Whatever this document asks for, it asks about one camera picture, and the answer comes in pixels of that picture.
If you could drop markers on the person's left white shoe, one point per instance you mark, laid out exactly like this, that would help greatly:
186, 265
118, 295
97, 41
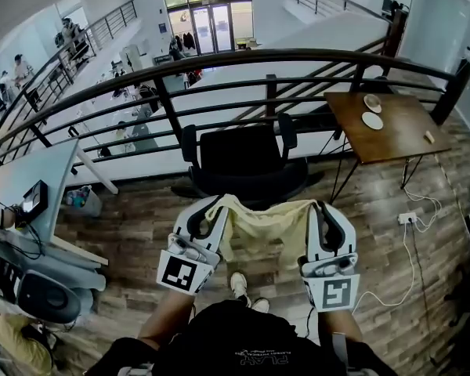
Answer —
239, 284

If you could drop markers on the person's black shirt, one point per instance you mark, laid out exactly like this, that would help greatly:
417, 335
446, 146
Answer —
239, 347

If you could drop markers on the glass entrance door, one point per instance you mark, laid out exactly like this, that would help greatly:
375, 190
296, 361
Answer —
211, 27

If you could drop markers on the clear bin of items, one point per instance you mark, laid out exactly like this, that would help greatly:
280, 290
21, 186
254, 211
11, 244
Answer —
82, 202

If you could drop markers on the person's right forearm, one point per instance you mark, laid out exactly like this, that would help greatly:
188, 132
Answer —
338, 321

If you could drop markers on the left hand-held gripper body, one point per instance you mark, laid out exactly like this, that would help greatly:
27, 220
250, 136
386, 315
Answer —
180, 272

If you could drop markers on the black box device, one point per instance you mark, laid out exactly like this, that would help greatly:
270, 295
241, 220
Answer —
33, 202

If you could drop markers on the black office chair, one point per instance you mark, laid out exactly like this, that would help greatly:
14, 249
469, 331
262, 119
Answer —
239, 155

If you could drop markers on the brown wooden table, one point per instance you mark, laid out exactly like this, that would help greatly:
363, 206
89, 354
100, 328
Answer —
395, 127

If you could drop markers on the round pale plate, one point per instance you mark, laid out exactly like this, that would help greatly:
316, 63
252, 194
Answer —
372, 120

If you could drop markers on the white power strip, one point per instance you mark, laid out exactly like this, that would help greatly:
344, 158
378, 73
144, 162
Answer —
407, 218

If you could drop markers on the curved dark balcony railing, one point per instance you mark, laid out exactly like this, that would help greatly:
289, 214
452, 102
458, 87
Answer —
219, 59

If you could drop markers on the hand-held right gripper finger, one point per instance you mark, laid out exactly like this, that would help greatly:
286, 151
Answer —
320, 229
335, 235

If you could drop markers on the straight dark metal railing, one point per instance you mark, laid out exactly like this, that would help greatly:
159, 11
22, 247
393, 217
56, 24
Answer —
325, 0
102, 24

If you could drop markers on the rack of dark coats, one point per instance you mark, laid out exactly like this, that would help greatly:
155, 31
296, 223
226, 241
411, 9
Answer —
185, 41

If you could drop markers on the small wooden bowl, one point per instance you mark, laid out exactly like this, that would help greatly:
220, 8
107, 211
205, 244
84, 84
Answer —
372, 103

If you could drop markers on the pale yellow clothes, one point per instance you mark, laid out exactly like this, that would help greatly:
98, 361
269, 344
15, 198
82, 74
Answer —
266, 225

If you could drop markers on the person's left forearm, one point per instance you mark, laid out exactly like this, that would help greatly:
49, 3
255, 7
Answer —
168, 319

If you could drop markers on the white cabinet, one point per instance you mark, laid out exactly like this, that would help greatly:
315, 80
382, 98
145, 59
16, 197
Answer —
131, 58

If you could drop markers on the small wooden block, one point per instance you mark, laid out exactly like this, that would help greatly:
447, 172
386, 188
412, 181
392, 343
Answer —
429, 136

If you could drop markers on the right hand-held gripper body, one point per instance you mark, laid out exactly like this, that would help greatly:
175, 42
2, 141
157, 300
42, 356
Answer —
337, 292

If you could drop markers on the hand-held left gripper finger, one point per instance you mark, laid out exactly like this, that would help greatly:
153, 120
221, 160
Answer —
195, 218
210, 221

